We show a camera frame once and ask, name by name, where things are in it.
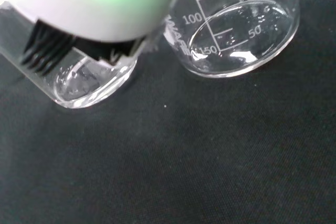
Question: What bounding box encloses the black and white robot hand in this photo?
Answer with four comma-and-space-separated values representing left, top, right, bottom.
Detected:
0, 0, 195, 75

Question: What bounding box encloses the black table cloth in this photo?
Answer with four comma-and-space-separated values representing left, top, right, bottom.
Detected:
0, 0, 336, 224

